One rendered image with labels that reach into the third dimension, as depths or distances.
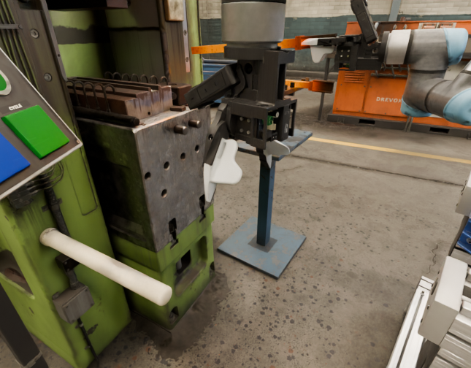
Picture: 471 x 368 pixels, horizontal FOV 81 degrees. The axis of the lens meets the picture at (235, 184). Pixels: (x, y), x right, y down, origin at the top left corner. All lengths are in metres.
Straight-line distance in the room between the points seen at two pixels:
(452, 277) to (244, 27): 0.53
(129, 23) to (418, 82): 1.02
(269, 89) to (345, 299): 1.33
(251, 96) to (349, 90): 3.93
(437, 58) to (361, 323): 1.11
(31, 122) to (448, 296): 0.73
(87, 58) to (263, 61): 1.11
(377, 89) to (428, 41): 3.47
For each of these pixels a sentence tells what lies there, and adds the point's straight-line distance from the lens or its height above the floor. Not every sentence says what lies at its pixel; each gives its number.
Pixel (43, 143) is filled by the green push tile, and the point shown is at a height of 0.99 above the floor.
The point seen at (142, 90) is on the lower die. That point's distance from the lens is 0.95.
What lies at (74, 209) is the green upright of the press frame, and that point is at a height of 0.66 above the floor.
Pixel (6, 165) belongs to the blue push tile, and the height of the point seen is 0.99.
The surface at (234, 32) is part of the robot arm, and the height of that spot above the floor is 1.15.
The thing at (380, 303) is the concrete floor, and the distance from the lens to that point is 1.62.
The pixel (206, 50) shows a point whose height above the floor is 1.10.
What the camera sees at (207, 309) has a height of 0.00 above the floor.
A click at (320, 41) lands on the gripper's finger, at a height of 1.13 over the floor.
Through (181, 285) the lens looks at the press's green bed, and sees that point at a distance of 1.34.
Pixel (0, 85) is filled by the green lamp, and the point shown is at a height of 1.08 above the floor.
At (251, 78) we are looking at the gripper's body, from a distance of 0.37.
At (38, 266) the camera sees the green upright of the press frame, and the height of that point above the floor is 0.55.
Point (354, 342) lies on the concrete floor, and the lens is 1.44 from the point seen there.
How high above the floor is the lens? 1.15
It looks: 29 degrees down
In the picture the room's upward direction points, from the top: straight up
